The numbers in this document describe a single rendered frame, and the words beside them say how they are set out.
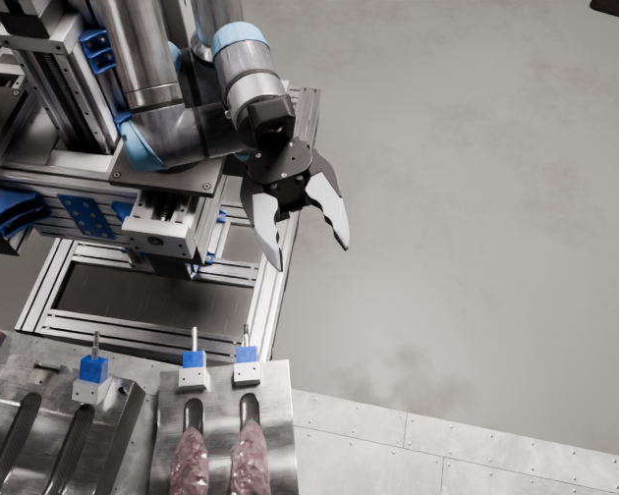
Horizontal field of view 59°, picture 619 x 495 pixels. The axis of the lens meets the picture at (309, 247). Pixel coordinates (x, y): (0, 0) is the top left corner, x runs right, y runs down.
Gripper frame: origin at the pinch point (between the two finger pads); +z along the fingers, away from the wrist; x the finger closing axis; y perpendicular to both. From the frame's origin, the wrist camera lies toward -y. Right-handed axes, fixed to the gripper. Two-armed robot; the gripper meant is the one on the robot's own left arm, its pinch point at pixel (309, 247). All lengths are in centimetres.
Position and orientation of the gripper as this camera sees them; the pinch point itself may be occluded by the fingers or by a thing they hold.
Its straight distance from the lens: 56.0
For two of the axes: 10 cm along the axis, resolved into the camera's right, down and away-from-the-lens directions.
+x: -9.5, 3.2, -0.3
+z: 2.9, 8.2, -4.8
